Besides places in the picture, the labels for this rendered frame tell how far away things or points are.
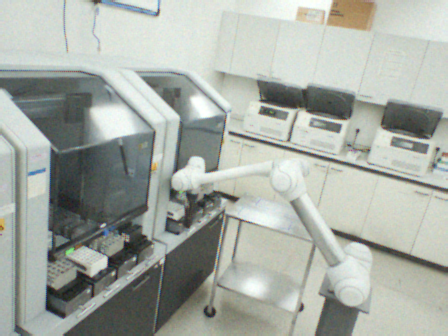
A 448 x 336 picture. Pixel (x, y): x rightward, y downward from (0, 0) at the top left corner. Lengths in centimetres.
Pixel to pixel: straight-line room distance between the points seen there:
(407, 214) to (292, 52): 215
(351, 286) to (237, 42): 353
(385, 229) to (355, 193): 49
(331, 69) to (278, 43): 68
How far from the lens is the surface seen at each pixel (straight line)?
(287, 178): 176
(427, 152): 427
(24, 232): 150
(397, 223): 444
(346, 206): 442
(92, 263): 180
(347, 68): 449
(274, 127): 439
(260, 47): 472
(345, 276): 193
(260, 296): 274
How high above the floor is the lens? 186
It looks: 18 degrees down
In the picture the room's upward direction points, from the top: 10 degrees clockwise
